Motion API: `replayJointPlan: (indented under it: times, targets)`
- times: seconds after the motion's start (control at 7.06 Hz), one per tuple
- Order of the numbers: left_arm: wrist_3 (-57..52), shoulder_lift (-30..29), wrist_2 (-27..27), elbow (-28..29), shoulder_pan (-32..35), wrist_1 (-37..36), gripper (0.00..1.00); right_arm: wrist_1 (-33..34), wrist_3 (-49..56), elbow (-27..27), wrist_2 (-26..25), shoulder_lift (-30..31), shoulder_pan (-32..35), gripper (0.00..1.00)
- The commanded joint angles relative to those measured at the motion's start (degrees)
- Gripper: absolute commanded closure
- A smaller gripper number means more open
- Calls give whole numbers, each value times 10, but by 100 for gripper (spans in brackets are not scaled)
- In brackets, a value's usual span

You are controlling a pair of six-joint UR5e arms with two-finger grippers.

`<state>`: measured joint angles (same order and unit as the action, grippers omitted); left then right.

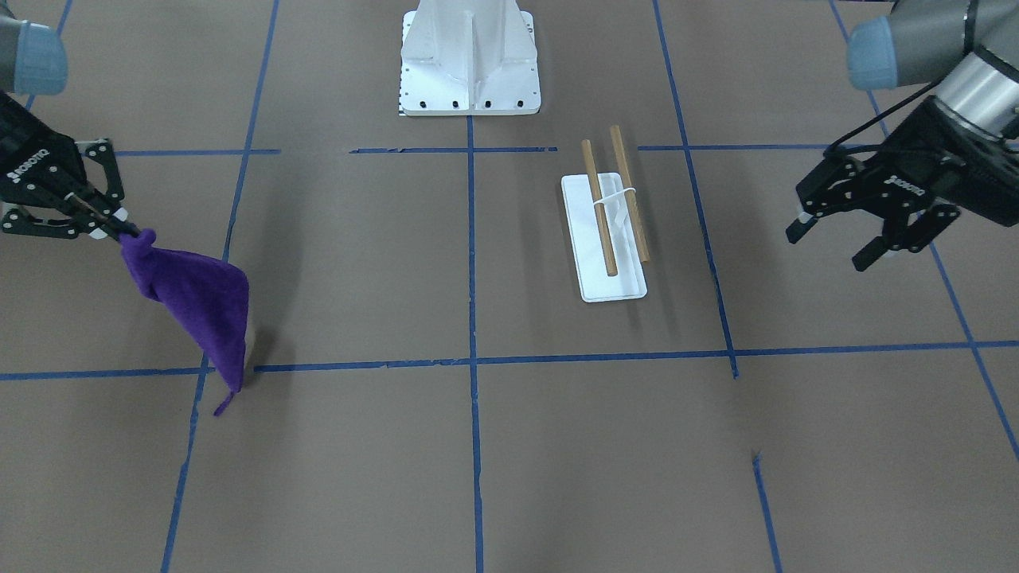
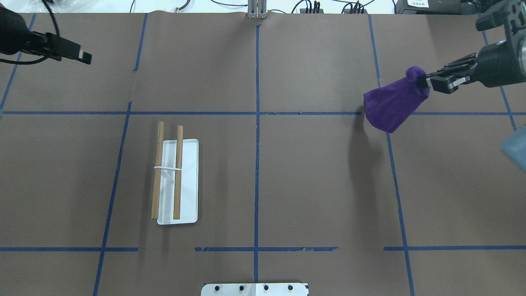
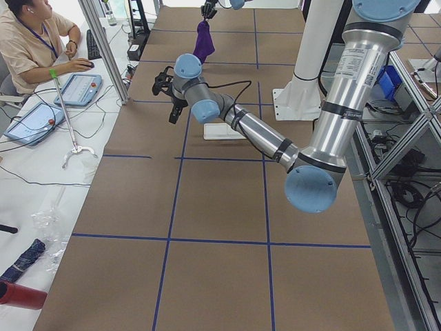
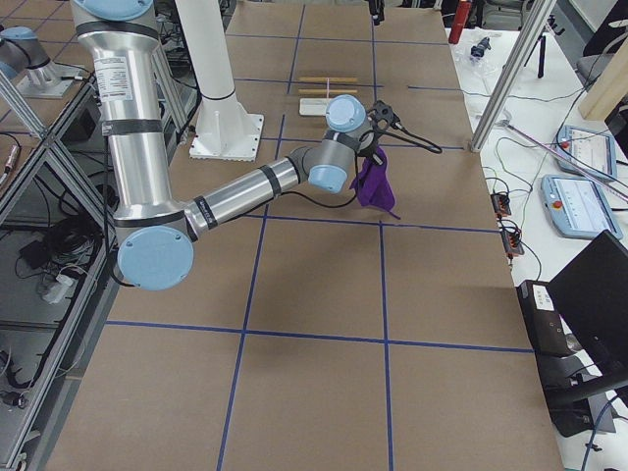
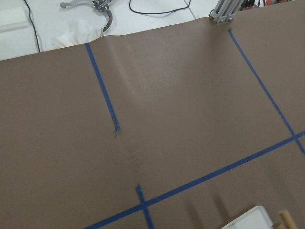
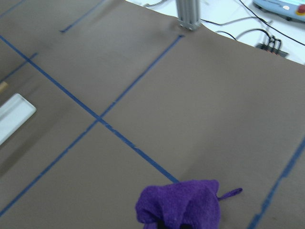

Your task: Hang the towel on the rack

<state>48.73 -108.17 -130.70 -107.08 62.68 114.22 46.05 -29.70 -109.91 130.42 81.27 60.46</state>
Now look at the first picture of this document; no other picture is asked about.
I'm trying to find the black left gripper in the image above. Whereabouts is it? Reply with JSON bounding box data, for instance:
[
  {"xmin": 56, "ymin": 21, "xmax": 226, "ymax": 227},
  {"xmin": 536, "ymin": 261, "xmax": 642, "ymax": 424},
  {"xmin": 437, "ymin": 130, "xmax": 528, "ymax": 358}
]
[{"xmin": 786, "ymin": 95, "xmax": 1018, "ymax": 272}]

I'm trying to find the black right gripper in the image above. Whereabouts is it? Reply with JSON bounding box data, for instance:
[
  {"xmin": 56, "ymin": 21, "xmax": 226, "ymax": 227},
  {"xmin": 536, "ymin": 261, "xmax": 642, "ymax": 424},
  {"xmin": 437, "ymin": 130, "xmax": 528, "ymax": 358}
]
[{"xmin": 1, "ymin": 93, "xmax": 141, "ymax": 242}]

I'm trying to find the purple towel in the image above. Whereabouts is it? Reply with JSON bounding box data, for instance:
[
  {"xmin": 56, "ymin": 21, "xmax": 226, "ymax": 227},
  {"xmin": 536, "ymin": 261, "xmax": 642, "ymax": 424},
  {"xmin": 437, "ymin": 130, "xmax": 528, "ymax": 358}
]
[{"xmin": 119, "ymin": 229, "xmax": 250, "ymax": 416}]

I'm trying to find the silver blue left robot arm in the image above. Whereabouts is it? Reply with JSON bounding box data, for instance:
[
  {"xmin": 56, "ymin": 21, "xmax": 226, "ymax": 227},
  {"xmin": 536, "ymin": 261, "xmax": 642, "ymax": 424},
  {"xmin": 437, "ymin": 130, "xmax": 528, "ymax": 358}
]
[{"xmin": 786, "ymin": 1, "xmax": 1018, "ymax": 271}]

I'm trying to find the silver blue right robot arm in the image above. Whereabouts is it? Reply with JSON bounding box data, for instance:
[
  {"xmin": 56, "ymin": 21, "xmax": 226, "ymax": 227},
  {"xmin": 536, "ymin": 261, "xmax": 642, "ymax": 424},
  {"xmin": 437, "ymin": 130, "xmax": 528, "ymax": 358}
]
[{"xmin": 1, "ymin": 2, "xmax": 141, "ymax": 240}]

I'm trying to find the white towel rack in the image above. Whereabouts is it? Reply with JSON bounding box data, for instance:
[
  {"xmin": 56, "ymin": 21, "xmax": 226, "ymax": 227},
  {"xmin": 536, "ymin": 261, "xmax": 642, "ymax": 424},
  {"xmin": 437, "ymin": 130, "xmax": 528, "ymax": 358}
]
[{"xmin": 560, "ymin": 124, "xmax": 650, "ymax": 304}]

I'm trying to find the brown paper table cover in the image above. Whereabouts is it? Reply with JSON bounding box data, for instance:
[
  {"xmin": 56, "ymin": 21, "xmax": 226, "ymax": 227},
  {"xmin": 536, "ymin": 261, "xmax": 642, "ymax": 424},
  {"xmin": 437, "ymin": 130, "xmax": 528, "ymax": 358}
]
[{"xmin": 2, "ymin": 1, "xmax": 1018, "ymax": 572}]

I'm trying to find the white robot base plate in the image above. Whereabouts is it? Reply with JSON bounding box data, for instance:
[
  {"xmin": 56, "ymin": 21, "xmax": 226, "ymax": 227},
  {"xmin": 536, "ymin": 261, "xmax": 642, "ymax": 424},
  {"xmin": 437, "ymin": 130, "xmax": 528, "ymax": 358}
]
[{"xmin": 398, "ymin": 1, "xmax": 542, "ymax": 117}]

